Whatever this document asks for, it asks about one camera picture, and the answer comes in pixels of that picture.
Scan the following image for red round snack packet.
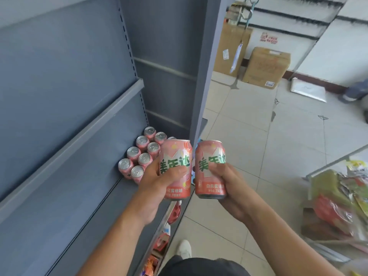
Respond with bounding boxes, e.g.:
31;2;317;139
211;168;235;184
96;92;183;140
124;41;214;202
168;200;182;224

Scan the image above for orange snack packet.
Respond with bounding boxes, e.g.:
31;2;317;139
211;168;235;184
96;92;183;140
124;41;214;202
141;254;160;276

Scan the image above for squat brown cardboard box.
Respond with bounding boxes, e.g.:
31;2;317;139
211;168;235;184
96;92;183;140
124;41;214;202
242;47;292;90

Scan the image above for pink soda can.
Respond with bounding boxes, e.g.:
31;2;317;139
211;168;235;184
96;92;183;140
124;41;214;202
159;139;193;201
195;140;228;200

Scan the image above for person's white shoe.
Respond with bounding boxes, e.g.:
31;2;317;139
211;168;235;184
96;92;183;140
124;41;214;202
176;240;192;260

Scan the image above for grey metal shelf unit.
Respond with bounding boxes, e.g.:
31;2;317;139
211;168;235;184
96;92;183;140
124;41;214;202
0;0;239;276

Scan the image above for group of pink shelf cans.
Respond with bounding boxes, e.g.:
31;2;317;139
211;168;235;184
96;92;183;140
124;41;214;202
118;126;177;185

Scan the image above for white plastic parcel bag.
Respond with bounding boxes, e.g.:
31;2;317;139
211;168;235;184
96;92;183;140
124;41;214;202
290;78;328;103

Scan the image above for white cart frame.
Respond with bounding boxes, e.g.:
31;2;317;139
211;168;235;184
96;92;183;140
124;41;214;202
300;144;368;263

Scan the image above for white shelf unit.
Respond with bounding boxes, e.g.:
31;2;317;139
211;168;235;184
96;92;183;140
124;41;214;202
244;0;368;87

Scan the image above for person's black shorts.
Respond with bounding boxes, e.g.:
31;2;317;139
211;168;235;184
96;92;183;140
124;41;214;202
158;255;251;276

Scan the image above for person's right hand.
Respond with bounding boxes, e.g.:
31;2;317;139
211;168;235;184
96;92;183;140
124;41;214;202
208;162;261;223

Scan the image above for green snack packet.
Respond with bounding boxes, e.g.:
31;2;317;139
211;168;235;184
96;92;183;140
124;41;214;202
308;169;355;206

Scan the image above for yellow snack packet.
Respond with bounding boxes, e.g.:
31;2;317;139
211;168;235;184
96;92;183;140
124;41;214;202
346;160;368;217

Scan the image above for red wall sticker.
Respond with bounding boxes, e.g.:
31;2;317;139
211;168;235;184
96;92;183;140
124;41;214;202
260;32;279;44

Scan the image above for person's left hand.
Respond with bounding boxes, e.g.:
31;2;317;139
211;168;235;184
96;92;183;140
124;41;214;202
129;159;188;225

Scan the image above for tall brown cardboard box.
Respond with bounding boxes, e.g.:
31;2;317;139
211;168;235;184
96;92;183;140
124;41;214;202
214;23;254;77

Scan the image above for green metal hook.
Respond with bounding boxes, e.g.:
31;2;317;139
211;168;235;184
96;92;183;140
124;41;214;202
240;0;260;27

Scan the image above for white hanging paper tag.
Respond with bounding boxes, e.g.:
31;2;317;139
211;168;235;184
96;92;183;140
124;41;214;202
230;40;244;74

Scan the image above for person's left forearm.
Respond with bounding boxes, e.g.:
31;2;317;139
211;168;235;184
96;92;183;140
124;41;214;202
76;208;157;276

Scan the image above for person's right forearm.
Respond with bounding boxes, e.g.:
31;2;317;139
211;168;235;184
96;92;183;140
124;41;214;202
239;205;347;276

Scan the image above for red and white snack packet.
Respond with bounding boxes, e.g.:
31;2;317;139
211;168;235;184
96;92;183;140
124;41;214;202
152;223;172;257

